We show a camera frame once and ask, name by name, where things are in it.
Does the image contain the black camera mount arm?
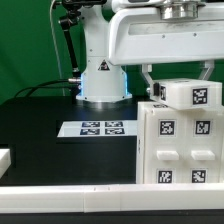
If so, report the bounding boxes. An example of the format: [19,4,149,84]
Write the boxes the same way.
[54,0,101,81]

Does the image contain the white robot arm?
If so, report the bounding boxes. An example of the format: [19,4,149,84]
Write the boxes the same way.
[81,0,224,109]

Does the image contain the black cables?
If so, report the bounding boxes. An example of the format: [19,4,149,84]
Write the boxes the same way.
[13,78,83,98]

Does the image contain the white cube block with tag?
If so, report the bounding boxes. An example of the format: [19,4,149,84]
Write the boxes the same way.
[150,78,222,110]

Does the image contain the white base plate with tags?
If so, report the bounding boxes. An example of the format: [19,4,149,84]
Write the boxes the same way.
[58,120,137,138]

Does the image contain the white left fence piece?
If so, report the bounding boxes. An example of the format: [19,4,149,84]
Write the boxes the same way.
[0,149,11,178]

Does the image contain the white front fence rail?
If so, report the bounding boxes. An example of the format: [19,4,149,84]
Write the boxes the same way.
[0,183,224,214]

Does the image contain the white cabinet body box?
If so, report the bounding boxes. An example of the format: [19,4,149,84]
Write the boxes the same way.
[136,102,224,184]

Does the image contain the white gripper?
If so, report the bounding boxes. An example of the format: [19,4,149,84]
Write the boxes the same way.
[107,3,224,97]

